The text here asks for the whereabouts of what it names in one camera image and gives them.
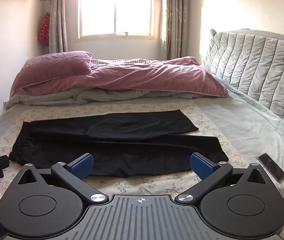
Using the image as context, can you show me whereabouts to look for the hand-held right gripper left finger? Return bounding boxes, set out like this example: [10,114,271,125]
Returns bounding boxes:
[16,153,109,203]

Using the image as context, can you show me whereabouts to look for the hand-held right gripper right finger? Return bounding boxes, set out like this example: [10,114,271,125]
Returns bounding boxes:
[176,152,269,203]

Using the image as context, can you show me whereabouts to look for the black pants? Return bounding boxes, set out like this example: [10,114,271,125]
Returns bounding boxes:
[9,109,229,178]

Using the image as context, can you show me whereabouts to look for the grey bed sheet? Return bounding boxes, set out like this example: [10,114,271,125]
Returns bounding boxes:
[0,80,284,203]

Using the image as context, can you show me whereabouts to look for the floral bed sheet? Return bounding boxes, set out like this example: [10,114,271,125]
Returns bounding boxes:
[0,102,249,200]

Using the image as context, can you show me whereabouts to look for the grey blanket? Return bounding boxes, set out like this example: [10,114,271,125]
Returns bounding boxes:
[3,87,207,110]

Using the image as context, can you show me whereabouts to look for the black smartphone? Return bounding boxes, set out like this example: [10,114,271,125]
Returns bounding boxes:
[258,153,284,183]

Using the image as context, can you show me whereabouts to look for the mauve pillow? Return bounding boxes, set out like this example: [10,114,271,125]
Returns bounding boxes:
[10,56,230,98]

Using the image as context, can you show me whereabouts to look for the pink pillow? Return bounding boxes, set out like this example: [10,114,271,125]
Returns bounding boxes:
[14,51,93,88]

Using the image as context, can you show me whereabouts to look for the grey quilted headboard cover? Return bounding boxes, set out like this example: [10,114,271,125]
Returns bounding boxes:
[202,29,284,140]

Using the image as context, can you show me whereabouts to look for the red hanging bag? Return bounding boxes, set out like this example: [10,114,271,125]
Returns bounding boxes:
[37,12,51,46]

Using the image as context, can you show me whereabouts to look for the grey patterned curtain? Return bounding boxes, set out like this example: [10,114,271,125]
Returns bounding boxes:
[161,0,204,59]
[48,0,82,53]

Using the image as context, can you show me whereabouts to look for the window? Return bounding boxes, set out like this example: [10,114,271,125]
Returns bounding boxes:
[76,0,157,40]

